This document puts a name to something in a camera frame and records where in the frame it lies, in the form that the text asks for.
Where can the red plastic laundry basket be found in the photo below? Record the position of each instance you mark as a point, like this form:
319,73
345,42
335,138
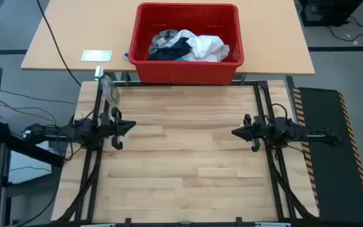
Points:
184,74

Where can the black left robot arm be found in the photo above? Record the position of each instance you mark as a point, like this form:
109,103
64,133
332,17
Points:
74,130

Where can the green cleaner spray bottle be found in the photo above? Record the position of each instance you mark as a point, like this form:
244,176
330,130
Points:
110,91

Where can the light wooden desk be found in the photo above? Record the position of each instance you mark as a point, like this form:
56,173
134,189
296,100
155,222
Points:
74,31

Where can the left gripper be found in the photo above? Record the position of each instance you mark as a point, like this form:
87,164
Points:
106,126

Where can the white rectangular phone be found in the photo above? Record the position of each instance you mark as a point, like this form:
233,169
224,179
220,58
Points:
96,55

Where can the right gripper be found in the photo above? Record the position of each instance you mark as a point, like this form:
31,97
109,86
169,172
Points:
258,129

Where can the grey shirt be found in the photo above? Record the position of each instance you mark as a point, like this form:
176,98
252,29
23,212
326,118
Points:
162,39

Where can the black computer case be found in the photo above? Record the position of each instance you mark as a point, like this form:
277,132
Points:
329,12

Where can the small blue-grey object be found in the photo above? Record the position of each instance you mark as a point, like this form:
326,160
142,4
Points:
125,56

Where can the white towel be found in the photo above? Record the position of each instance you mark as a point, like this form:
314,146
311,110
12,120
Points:
210,47

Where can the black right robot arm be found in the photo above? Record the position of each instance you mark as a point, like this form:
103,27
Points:
314,136

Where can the white sheet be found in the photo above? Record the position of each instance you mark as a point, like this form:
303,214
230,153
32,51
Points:
27,167

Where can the navy blue towel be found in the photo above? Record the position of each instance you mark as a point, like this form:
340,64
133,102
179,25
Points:
172,52

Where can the black hazard-striped floor mat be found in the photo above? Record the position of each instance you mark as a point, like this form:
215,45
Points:
326,157

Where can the black support beam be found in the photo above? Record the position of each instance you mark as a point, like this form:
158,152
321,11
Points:
33,151

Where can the black aluminium table frame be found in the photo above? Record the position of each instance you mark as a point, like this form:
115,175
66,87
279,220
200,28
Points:
251,84

